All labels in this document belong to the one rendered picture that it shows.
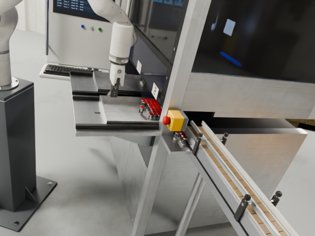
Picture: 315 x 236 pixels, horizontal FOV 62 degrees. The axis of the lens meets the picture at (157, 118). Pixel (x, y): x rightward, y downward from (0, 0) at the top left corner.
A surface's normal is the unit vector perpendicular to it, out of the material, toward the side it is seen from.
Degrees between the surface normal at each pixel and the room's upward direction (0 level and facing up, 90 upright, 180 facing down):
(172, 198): 90
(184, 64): 90
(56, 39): 90
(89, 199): 0
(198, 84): 90
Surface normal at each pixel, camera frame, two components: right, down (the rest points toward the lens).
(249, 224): -0.93, -0.02
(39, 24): -0.20, 0.44
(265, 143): 0.30, 0.52
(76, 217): 0.21, -0.85
